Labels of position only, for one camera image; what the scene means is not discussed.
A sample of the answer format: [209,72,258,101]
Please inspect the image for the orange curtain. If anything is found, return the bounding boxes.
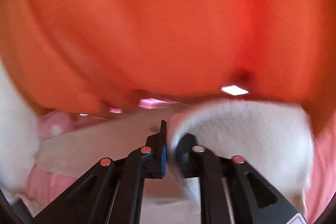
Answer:
[1,0,335,134]

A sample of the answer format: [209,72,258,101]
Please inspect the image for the pink polka dot pillow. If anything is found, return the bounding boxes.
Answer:
[38,111,76,140]

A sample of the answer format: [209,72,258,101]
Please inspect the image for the pink floral bedsheet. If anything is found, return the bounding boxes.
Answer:
[23,100,335,223]

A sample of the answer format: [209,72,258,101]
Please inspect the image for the white knitted sweater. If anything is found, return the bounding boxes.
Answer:
[1,70,313,215]

